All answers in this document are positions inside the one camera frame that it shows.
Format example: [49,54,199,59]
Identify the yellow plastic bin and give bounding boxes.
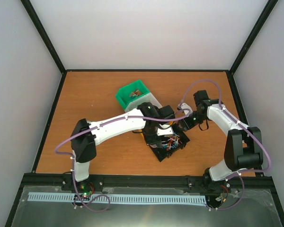
[132,121,174,134]

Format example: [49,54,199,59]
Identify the black plastic bin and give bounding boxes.
[149,125,190,162]

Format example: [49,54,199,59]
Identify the white plastic bin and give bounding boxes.
[124,92,163,113]

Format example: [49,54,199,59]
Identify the green plastic bin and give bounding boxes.
[115,79,150,110]

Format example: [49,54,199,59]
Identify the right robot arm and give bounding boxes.
[179,90,263,192]

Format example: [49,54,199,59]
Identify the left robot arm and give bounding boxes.
[71,102,175,191]

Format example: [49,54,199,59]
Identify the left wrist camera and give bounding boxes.
[157,125,174,136]

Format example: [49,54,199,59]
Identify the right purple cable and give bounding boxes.
[178,79,272,211]

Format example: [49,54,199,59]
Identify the purple cable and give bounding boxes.
[178,79,272,211]
[54,108,195,212]

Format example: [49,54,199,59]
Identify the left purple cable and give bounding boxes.
[54,108,195,212]

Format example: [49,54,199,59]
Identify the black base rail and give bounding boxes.
[61,174,230,195]

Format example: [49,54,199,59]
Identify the light blue cable duct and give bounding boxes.
[27,192,206,206]

